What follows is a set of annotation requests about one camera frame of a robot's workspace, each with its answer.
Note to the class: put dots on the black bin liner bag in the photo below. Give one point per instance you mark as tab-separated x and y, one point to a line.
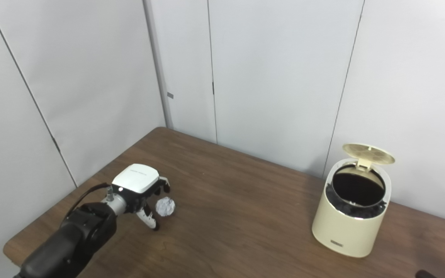
346	210

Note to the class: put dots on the cream-colored bin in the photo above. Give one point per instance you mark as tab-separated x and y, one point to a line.
342	231

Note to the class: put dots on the white paper ball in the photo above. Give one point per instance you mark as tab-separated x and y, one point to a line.
165	206

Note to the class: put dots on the round cream bin lid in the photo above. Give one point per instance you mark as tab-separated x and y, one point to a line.
369	153

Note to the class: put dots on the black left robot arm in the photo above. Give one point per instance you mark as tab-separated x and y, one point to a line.
72	239

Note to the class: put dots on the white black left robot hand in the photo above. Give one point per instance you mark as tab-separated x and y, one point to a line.
135	179

